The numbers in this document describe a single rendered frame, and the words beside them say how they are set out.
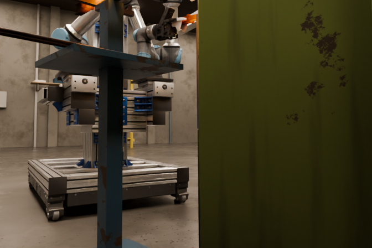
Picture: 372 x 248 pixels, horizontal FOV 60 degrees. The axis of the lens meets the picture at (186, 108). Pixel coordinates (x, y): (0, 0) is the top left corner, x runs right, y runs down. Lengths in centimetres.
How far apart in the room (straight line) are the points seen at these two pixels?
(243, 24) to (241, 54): 8
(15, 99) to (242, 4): 1142
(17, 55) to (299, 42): 1177
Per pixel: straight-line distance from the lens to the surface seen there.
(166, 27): 165
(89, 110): 189
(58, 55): 101
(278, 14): 81
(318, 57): 75
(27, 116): 1204
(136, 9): 198
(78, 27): 193
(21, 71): 1219
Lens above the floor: 46
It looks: 4 degrees up
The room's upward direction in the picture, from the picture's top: straight up
